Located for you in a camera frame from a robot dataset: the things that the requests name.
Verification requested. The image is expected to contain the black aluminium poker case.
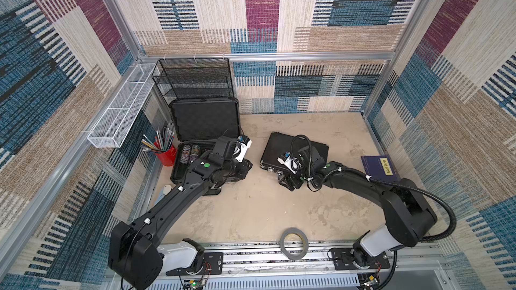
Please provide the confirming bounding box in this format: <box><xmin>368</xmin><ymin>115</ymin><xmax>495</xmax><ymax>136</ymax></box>
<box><xmin>260</xmin><ymin>132</ymin><xmax>308</xmax><ymax>175</ymax></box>

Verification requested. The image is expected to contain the grey plastic poker case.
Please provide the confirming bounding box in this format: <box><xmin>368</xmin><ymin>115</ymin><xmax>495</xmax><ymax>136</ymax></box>
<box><xmin>169</xmin><ymin>97</ymin><xmax>242</xmax><ymax>185</ymax></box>

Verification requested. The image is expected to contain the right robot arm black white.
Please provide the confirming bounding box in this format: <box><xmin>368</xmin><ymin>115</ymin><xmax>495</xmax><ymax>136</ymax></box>
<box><xmin>278</xmin><ymin>141</ymin><xmax>457</xmax><ymax>269</ymax></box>

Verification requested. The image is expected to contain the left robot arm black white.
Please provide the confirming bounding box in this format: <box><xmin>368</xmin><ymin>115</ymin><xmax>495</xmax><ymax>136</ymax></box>
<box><xmin>107</xmin><ymin>135</ymin><xmax>253</xmax><ymax>289</ymax></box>

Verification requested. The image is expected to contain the green purple chip stack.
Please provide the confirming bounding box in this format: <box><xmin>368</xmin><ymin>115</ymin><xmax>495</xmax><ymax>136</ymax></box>
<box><xmin>189</xmin><ymin>144</ymin><xmax>201</xmax><ymax>163</ymax></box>

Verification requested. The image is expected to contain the mixed colour chip stack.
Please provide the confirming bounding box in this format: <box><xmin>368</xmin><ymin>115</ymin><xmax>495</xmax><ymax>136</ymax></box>
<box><xmin>180</xmin><ymin>144</ymin><xmax>192</xmax><ymax>165</ymax></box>

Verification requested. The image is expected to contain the red pencil cup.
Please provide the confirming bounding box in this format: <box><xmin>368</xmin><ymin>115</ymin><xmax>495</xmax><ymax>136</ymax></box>
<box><xmin>156</xmin><ymin>146</ymin><xmax>177</xmax><ymax>166</ymax></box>

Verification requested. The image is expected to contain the light blue stapler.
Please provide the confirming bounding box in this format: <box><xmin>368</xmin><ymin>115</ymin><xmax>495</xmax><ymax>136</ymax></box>
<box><xmin>157</xmin><ymin>185</ymin><xmax>173</xmax><ymax>202</ymax></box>

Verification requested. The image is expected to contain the grey tape roll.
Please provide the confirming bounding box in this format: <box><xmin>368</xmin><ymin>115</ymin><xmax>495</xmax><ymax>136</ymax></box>
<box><xmin>279</xmin><ymin>228</ymin><xmax>309</xmax><ymax>261</ymax></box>

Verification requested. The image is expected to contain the bundle of coloured pencils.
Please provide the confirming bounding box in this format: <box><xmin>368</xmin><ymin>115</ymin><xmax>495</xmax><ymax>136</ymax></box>
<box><xmin>141</xmin><ymin>122</ymin><xmax>175</xmax><ymax>154</ymax></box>

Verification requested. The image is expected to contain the purple book yellow label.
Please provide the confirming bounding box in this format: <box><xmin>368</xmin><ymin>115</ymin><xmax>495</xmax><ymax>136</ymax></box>
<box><xmin>361</xmin><ymin>155</ymin><xmax>400</xmax><ymax>183</ymax></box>

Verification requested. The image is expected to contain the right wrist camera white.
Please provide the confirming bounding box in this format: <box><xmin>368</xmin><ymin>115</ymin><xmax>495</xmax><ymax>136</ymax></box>
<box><xmin>278</xmin><ymin>152</ymin><xmax>302</xmax><ymax>174</ymax></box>

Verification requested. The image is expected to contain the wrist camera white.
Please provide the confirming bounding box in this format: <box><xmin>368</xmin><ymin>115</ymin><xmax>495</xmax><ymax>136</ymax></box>
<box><xmin>278</xmin><ymin>152</ymin><xmax>302</xmax><ymax>174</ymax></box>
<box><xmin>233</xmin><ymin>135</ymin><xmax>252</xmax><ymax>162</ymax></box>

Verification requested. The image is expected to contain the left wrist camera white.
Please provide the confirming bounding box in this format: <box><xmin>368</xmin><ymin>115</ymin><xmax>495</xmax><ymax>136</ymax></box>
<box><xmin>233</xmin><ymin>135</ymin><xmax>252</xmax><ymax>162</ymax></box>

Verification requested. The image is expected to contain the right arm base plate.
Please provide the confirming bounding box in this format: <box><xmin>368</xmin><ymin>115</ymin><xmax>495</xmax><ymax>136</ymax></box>
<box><xmin>327</xmin><ymin>247</ymin><xmax>391</xmax><ymax>271</ymax></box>

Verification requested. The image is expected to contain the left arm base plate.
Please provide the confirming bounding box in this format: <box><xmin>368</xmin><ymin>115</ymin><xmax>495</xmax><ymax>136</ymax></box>
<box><xmin>165</xmin><ymin>252</ymin><xmax>224</xmax><ymax>277</ymax></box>

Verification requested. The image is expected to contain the black wire mesh shelf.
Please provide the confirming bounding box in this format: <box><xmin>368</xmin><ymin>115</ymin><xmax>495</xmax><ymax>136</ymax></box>
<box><xmin>152</xmin><ymin>58</ymin><xmax>235</xmax><ymax>103</ymax></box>

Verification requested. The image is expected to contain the white wire mesh basket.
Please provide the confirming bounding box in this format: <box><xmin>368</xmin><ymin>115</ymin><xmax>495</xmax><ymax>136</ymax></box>
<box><xmin>87</xmin><ymin>64</ymin><xmax>155</xmax><ymax>148</ymax></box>

